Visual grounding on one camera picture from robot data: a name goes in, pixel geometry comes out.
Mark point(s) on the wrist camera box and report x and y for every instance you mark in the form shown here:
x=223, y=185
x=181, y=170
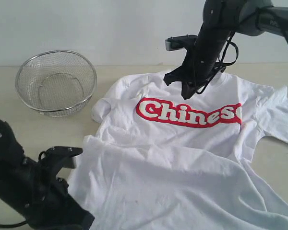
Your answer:
x=180, y=42
x=60, y=156

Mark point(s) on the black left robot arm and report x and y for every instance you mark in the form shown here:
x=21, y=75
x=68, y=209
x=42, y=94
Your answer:
x=16, y=174

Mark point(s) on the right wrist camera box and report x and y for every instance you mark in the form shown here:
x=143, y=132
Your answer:
x=180, y=42

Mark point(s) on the metal wire mesh basket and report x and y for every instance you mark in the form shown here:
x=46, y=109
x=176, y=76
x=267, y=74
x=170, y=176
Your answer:
x=56, y=83

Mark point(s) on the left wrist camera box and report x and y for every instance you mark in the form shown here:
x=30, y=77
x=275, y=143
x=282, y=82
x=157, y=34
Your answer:
x=60, y=156

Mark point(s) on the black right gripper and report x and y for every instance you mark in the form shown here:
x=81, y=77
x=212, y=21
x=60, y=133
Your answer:
x=197, y=70

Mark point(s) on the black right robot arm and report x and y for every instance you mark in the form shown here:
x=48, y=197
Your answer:
x=222, y=19

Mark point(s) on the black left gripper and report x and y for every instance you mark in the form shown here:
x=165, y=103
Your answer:
x=52, y=208

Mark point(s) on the white t-shirt with red print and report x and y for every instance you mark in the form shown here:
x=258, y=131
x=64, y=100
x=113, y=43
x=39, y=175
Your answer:
x=160, y=162

